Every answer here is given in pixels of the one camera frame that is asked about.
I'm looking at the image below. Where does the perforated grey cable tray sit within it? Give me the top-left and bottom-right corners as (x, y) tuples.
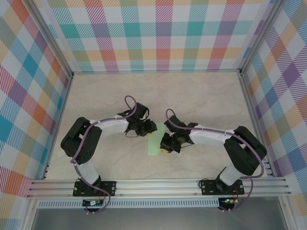
(37, 197), (220, 208)

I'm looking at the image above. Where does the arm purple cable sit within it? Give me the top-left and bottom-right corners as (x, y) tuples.
(165, 108), (264, 213)
(70, 95), (138, 214)

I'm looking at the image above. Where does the thin aluminium cross rail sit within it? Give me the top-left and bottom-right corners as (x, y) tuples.
(71, 69), (242, 74)

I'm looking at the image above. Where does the long aluminium mounting rail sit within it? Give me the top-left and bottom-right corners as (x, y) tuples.
(26, 177), (292, 199)

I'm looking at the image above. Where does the aluminium side rail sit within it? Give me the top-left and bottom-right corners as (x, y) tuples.
(42, 74), (74, 180)
(238, 71), (274, 177)

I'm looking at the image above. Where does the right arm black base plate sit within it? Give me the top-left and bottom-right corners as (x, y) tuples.
(200, 179), (245, 196)

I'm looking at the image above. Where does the aluminium frame leg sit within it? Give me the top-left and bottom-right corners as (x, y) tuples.
(279, 195), (295, 230)
(21, 198), (39, 230)

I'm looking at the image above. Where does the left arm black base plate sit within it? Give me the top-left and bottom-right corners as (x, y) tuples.
(73, 181), (117, 197)

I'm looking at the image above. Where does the grey metal sheet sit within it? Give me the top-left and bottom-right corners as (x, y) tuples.
(31, 206), (287, 230)

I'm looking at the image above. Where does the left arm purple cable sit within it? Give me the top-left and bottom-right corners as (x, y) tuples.
(70, 95), (138, 214)

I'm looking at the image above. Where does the light green paper sheet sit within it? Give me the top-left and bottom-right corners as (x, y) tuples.
(146, 121), (166, 157)

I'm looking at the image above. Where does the aluminium frame post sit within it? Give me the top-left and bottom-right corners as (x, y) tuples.
(239, 0), (284, 76)
(24, 0), (74, 78)

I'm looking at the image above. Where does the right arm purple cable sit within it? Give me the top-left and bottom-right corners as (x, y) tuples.
(165, 108), (264, 213)

